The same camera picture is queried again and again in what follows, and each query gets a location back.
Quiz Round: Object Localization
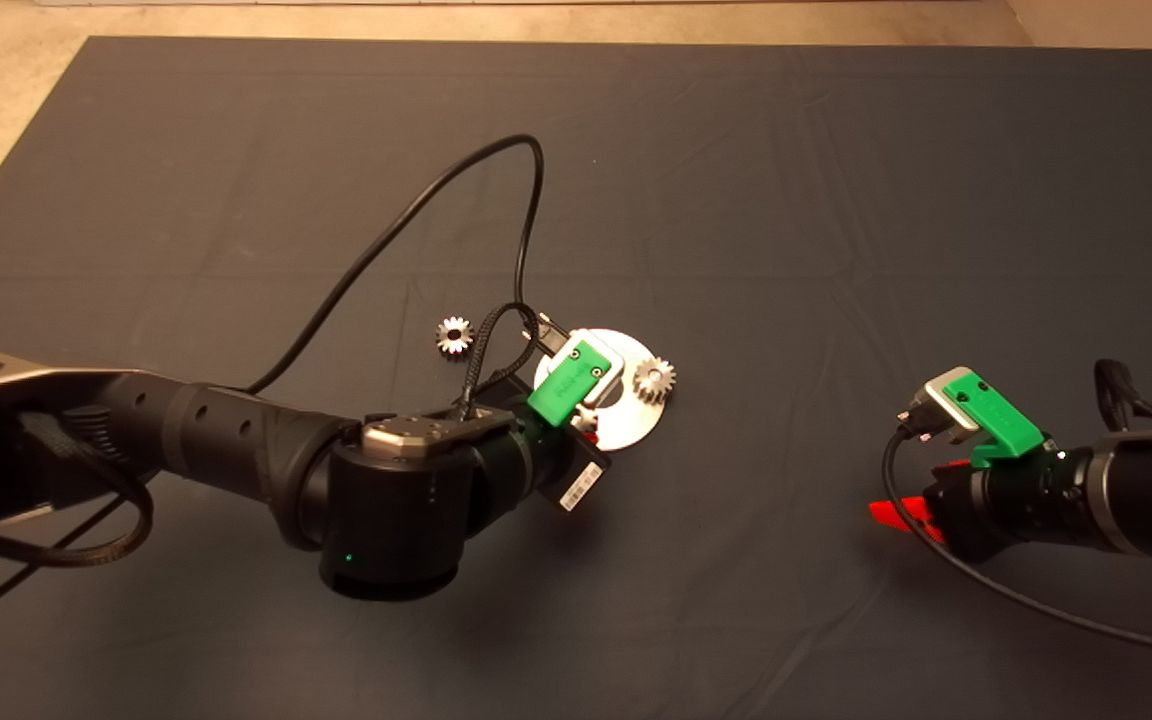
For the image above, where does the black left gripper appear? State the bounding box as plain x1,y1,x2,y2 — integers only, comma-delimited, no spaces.
481,395,613,513

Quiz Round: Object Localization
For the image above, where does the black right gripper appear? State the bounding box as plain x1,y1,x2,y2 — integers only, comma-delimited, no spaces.
868,450,1095,563

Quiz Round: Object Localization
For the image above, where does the round metal carrier plate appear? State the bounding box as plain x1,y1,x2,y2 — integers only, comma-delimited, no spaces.
533,328,672,453

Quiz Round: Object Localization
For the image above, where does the dark grey table cloth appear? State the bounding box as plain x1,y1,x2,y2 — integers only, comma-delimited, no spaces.
0,37,1152,720

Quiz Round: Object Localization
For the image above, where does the green left camera mount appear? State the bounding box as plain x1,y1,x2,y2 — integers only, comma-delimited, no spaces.
527,338,612,426

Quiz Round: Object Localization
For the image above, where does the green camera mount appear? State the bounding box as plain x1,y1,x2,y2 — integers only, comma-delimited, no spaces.
527,338,612,426
939,367,1047,471

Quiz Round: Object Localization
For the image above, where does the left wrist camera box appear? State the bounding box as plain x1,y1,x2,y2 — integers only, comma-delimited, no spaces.
556,333,627,399

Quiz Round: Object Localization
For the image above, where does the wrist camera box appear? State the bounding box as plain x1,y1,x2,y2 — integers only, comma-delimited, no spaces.
901,378,982,446
556,333,627,399

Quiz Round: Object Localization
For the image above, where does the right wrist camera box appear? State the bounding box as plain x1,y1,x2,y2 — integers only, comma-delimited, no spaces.
901,378,982,446

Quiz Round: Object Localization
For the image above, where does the green right camera mount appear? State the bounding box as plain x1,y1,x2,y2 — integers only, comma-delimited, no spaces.
939,367,1047,471

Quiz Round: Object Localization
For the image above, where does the short braided left wrist cable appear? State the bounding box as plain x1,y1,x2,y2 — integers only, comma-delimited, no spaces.
451,302,547,421

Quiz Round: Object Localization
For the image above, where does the braided right arm cable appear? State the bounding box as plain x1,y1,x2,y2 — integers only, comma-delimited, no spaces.
1094,358,1152,433

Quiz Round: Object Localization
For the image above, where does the braided left arm cable loop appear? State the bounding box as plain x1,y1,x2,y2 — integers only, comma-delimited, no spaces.
0,410,155,569

